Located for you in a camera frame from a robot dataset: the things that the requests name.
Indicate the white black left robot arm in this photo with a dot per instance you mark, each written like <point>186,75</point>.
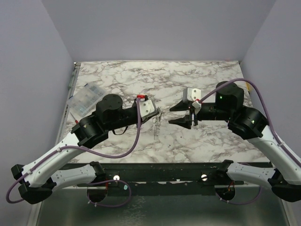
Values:
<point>40,178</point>

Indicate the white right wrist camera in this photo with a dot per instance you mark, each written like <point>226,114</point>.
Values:
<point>192,97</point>

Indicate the clear plastic screw organizer box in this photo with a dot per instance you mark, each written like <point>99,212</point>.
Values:
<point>81,103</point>

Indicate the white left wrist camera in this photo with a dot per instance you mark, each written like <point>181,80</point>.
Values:
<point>147,108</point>

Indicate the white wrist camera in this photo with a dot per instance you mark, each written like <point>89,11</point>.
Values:
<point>147,108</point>
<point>192,97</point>

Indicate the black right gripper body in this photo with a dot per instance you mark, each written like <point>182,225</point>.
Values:
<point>192,117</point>

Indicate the silver metal keyring holder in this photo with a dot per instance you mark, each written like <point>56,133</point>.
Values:
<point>156,121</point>

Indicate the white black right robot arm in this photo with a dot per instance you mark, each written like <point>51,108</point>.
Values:
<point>226,103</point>

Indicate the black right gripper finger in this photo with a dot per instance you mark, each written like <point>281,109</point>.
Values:
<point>184,122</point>
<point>181,106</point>

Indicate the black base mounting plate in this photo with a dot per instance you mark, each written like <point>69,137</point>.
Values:
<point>158,179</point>

